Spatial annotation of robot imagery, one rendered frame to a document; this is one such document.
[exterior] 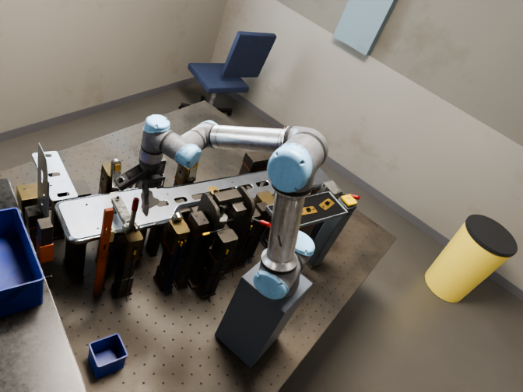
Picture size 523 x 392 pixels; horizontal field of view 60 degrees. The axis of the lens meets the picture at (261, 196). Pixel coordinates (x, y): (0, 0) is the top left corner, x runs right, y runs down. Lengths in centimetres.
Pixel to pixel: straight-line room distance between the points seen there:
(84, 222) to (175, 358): 63
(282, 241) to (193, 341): 75
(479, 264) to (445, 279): 30
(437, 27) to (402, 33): 26
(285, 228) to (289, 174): 19
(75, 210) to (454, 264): 271
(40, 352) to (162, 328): 59
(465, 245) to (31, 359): 289
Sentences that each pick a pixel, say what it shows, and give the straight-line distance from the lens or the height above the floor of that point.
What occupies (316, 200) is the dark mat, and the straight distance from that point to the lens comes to 201.
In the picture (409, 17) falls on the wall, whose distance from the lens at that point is 393.
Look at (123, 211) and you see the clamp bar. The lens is 179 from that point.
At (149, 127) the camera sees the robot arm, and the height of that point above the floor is 153.
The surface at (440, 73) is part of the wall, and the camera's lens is 391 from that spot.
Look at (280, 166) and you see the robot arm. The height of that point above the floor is 168.
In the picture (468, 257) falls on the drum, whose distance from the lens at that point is 359.
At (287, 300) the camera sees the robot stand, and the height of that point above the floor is 110.
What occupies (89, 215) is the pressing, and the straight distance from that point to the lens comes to 187.
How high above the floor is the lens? 235
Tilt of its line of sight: 39 degrees down
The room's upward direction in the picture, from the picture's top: 23 degrees clockwise
